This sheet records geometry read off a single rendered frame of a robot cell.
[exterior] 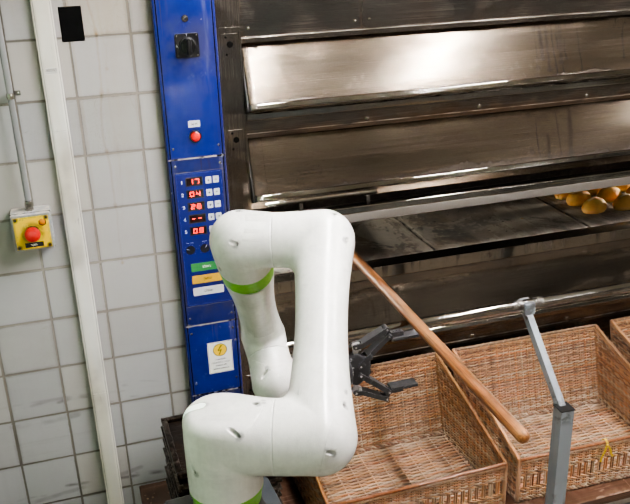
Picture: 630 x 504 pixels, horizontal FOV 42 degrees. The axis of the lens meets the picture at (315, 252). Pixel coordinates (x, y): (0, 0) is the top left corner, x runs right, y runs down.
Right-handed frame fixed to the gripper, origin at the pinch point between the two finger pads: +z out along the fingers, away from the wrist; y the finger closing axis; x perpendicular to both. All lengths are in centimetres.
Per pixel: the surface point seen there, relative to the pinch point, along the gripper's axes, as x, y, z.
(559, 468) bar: 2, 42, 44
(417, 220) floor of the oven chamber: -92, -1, 41
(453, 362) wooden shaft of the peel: 8.0, -1.7, 7.3
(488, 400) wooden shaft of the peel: 25.4, -1.4, 7.2
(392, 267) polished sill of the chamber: -58, 1, 18
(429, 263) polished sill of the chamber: -58, 1, 31
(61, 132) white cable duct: -55, -52, -75
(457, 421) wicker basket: -39, 49, 33
